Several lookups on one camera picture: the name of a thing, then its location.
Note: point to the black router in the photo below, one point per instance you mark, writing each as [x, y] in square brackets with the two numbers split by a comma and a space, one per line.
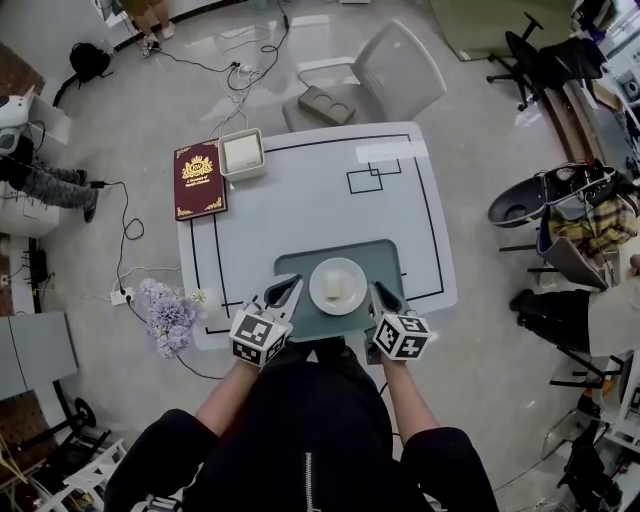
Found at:
[37, 265]

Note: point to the small white power strip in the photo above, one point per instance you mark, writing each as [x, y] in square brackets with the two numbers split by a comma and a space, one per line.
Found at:
[244, 68]

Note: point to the brown two-hole holder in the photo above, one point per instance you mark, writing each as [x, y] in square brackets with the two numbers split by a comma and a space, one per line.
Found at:
[325, 106]

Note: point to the person's right forearm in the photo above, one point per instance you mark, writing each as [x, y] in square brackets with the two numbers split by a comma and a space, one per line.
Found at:
[407, 400]

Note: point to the light grey chair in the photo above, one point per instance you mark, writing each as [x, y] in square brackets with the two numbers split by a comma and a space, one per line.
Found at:
[395, 70]

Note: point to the green tray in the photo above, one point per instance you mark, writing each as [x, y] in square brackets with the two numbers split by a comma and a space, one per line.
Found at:
[385, 260]

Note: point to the black backpack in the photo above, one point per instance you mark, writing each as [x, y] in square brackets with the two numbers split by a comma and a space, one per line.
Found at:
[89, 62]

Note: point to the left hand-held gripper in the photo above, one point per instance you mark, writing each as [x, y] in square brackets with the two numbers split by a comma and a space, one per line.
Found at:
[254, 334]

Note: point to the purple flower bouquet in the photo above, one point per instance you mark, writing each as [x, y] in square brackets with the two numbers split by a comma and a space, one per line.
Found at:
[167, 315]

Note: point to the dark grey round seat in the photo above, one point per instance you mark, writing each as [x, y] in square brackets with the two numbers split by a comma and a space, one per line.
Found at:
[512, 207]

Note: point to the black office chair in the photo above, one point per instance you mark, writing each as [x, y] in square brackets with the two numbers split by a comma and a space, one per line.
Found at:
[555, 60]

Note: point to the white vase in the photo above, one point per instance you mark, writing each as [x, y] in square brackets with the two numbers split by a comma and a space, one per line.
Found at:
[212, 305]

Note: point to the white table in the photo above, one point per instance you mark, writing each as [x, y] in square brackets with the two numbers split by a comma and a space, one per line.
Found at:
[310, 210]

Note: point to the grey shell chair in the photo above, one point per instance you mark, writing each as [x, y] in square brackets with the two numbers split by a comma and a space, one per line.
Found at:
[570, 262]

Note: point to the white round plate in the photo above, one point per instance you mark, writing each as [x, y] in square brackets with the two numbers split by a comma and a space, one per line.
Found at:
[352, 287]

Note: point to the black weight wheel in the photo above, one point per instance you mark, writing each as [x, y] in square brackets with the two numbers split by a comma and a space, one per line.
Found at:
[84, 412]

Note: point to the person's black clothing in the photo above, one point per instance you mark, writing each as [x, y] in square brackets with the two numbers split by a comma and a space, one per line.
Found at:
[310, 440]

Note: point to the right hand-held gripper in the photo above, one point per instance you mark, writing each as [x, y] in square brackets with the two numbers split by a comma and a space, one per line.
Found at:
[400, 335]

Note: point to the person's left forearm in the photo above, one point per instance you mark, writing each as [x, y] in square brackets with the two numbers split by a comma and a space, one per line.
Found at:
[225, 400]

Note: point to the grey cabinet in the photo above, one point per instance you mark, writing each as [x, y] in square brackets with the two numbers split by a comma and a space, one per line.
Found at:
[35, 355]

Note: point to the dark red book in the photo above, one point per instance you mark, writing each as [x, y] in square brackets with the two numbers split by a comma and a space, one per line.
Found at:
[200, 185]

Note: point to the white square box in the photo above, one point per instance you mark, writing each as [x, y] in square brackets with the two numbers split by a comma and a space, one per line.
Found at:
[241, 155]

